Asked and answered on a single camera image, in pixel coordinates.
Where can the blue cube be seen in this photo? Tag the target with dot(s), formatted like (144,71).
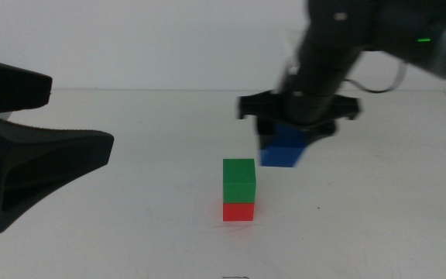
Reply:
(283,153)

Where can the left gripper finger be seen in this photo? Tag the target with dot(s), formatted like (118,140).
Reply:
(10,91)
(33,162)

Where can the green cube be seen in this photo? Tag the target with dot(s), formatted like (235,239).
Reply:
(239,180)

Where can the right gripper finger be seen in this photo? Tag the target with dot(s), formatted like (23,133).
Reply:
(265,128)
(321,131)

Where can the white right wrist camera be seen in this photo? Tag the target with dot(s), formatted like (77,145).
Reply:
(289,75)

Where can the red cube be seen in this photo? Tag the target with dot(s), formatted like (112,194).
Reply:
(238,212)

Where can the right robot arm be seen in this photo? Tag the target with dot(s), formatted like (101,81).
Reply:
(401,27)

